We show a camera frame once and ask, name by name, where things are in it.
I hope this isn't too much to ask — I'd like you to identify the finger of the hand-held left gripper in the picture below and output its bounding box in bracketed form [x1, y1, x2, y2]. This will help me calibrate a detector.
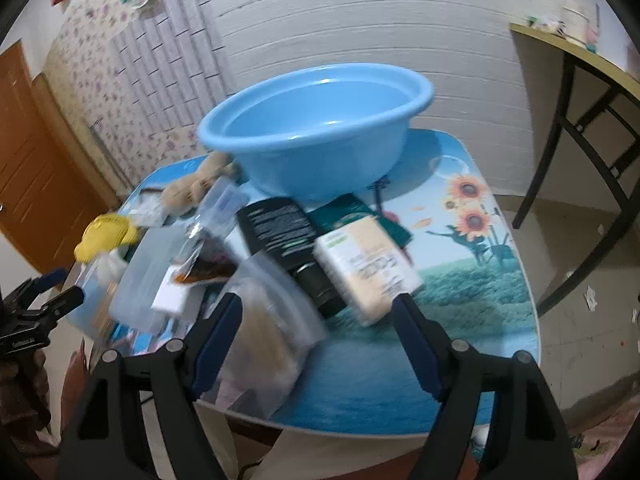
[10, 268, 69, 308]
[29, 286, 85, 328]

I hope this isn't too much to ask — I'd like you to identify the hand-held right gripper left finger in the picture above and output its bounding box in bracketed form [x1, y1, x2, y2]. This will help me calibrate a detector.
[54, 291, 244, 480]

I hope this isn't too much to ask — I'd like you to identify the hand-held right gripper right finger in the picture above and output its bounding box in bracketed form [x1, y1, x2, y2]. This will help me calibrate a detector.
[391, 294, 581, 480]

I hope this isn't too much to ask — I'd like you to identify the small plush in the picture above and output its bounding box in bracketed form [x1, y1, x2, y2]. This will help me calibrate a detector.
[207, 252, 328, 418]

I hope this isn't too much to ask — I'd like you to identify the white plug charger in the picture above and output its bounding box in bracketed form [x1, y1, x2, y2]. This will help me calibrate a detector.
[151, 280, 193, 317]

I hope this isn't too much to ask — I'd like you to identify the orange brown snack packet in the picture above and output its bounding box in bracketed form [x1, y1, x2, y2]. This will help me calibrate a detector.
[167, 237, 238, 286]

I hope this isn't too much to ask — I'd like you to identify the cream box green label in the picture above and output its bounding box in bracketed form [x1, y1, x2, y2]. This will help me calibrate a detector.
[314, 215, 426, 328]

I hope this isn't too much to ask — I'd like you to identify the black bottle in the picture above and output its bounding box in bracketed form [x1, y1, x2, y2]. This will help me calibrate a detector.
[236, 197, 351, 318]

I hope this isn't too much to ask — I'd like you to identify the clear pouch brown zipper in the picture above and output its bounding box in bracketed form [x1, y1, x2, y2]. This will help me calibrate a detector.
[131, 186, 173, 228]

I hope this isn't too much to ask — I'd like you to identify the clear bottle silver cap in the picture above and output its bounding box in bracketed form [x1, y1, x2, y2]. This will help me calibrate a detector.
[187, 179, 247, 241]

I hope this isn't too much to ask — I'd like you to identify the dark green packet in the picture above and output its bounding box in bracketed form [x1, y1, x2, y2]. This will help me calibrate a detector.
[307, 194, 413, 261]

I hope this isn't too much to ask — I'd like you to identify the beige plush toy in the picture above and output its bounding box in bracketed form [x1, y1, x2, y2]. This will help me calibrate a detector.
[162, 152, 238, 216]

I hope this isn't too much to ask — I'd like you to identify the blue plastic basin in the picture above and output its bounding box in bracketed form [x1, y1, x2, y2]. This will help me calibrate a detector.
[196, 62, 435, 201]

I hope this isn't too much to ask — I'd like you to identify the clear wrapped packet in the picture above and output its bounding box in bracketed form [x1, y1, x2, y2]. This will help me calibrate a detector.
[67, 252, 126, 343]

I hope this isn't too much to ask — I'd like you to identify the yellow cloth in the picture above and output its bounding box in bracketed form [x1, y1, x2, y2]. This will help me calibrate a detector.
[75, 214, 141, 262]

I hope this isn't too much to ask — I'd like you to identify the clear plastic box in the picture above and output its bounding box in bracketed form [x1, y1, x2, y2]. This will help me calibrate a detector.
[109, 227, 201, 333]

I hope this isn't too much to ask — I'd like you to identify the orange wooden door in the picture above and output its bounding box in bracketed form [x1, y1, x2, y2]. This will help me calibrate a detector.
[0, 40, 118, 273]

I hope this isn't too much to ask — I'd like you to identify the yellow top side table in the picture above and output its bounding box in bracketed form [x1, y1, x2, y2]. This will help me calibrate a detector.
[509, 22, 640, 318]

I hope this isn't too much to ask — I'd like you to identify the white cup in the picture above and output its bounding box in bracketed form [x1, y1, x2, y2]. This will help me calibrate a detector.
[562, 6, 589, 44]

